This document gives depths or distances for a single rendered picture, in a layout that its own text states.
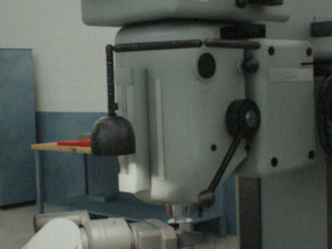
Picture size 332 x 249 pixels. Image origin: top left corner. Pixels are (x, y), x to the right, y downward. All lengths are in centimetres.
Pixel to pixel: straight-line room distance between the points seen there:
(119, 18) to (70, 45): 713
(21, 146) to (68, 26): 161
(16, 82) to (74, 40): 94
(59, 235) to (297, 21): 62
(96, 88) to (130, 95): 679
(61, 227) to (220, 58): 40
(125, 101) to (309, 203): 56
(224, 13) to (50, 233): 47
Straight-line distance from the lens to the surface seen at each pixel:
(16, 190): 861
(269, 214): 158
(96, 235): 117
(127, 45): 105
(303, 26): 137
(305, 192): 152
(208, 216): 646
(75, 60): 820
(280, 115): 127
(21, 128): 859
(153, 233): 119
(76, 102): 821
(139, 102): 113
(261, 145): 124
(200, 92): 113
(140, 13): 111
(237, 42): 106
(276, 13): 127
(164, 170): 114
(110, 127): 104
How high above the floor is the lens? 152
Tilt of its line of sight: 3 degrees down
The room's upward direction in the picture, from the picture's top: 2 degrees counter-clockwise
